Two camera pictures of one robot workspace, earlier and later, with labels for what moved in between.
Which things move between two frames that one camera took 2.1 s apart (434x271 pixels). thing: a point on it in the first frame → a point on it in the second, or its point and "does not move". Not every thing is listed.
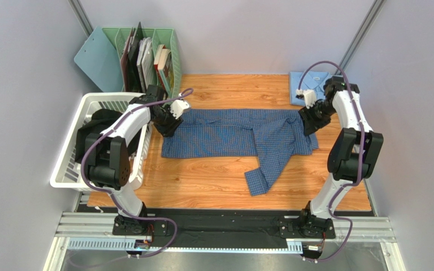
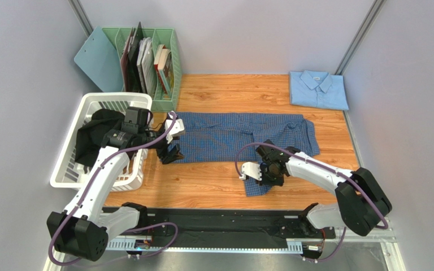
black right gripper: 312,121 → 266,153
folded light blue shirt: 313,81 does not move
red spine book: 162,46 does not move
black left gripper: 168,131 → 173,155
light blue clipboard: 99,60 does not move
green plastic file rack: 148,56 does not move
